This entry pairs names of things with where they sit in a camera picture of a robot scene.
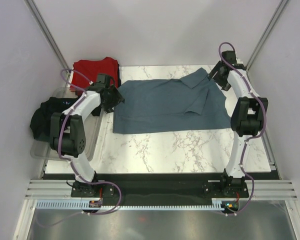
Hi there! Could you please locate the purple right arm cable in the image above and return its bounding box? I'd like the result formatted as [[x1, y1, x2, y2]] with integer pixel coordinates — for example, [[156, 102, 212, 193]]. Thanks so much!
[[218, 41, 268, 186]]

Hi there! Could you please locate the aluminium corner frame post left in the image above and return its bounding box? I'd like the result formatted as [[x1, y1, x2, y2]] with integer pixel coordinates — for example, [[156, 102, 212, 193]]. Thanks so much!
[[24, 0, 70, 69]]

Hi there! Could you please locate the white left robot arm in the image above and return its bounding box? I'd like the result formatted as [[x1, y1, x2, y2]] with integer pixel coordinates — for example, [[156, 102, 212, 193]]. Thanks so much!
[[49, 73, 125, 197]]

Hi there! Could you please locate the black t-shirt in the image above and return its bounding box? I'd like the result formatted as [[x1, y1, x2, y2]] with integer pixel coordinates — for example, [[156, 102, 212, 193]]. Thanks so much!
[[30, 91, 101, 145], [110, 60, 122, 88]]

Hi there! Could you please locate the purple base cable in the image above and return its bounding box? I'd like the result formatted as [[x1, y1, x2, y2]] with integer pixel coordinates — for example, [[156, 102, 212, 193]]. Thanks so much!
[[36, 182, 124, 228], [221, 179, 256, 217]]

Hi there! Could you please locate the blue-grey t-shirt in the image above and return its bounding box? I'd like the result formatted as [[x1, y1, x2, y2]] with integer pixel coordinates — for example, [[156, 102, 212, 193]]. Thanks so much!
[[113, 68, 231, 135]]

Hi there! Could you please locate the folded black t-shirt under red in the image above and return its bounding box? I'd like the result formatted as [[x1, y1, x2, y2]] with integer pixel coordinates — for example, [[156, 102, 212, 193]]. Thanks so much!
[[110, 60, 122, 88]]

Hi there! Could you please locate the clear plastic bin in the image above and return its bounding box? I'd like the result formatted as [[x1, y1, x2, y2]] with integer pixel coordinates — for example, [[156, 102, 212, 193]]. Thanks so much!
[[30, 87, 105, 162]]

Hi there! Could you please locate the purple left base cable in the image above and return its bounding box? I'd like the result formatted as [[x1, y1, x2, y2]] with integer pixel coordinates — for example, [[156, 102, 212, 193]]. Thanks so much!
[[36, 182, 124, 228]]

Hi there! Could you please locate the aluminium corner frame post right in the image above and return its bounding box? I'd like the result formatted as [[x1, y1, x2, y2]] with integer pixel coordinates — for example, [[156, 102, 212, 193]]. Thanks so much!
[[246, 0, 290, 71]]

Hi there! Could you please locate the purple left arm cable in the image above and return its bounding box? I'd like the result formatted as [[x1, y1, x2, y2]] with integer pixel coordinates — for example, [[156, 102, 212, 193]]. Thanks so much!
[[57, 68, 101, 186]]

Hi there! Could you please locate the aluminium corner frame post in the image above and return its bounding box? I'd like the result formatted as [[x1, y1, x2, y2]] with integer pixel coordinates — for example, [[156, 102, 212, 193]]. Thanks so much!
[[24, 0, 70, 69], [246, 0, 290, 71]]

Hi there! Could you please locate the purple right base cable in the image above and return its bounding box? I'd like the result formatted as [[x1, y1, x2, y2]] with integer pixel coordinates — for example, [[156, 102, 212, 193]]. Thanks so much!
[[221, 179, 256, 217]]

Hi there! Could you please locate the white slotted cable duct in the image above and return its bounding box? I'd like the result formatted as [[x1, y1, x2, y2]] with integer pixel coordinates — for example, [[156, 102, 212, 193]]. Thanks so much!
[[35, 199, 225, 211]]

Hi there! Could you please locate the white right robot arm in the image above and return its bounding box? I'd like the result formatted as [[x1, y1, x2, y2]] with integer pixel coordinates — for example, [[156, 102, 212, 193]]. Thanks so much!
[[209, 50, 269, 179]]

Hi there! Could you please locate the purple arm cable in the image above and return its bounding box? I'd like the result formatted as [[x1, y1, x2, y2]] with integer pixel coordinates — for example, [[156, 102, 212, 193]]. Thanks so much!
[[57, 68, 101, 186], [218, 41, 268, 186]]

